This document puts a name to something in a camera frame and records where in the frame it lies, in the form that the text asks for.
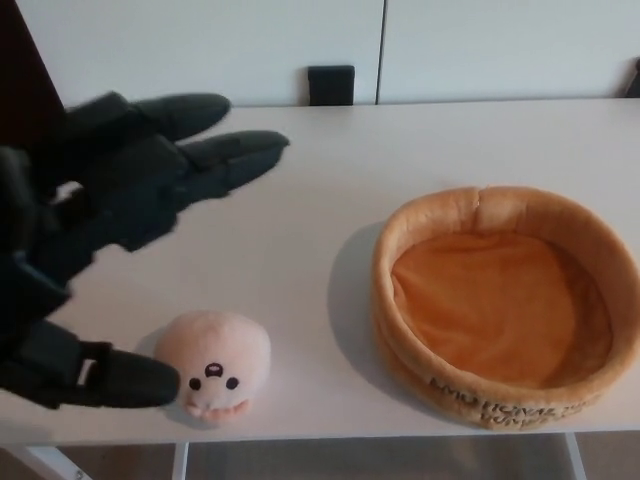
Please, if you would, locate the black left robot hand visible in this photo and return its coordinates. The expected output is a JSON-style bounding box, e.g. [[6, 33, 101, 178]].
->
[[0, 91, 292, 411]]

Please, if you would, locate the pink plush dumpling toy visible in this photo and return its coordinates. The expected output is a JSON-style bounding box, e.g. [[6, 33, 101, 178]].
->
[[153, 309, 273, 419]]

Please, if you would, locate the dark brown panel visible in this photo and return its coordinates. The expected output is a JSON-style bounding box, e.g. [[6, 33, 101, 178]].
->
[[0, 0, 69, 151]]

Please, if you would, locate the orange plush basket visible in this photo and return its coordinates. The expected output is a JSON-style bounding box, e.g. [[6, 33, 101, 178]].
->
[[370, 185, 629, 432]]

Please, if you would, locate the white table leg frame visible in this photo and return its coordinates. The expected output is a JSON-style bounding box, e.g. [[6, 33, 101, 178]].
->
[[171, 441, 192, 480], [564, 431, 587, 480]]

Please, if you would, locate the white angled frame bar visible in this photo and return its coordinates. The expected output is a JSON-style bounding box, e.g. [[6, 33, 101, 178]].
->
[[18, 443, 84, 480]]

